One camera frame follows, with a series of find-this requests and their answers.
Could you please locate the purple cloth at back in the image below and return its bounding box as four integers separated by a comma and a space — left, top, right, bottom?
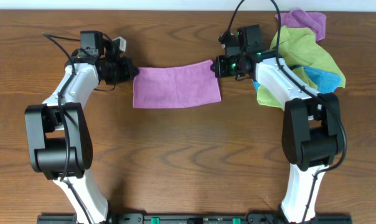
275, 9, 327, 42

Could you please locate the small green cloth with label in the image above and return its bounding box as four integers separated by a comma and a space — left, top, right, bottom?
253, 67, 318, 108

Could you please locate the large green cloth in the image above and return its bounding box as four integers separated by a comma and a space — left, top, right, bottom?
270, 26, 345, 88

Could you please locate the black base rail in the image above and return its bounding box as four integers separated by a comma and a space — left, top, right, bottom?
37, 213, 353, 224

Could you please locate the blue cloth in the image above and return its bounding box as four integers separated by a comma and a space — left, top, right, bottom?
251, 65, 342, 95

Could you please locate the purple microfiber cloth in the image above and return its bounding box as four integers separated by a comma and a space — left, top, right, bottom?
133, 60, 221, 109

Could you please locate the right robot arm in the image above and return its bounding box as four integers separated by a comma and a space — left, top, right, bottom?
210, 25, 352, 223

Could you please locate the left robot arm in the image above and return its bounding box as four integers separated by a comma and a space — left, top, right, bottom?
24, 30, 139, 223

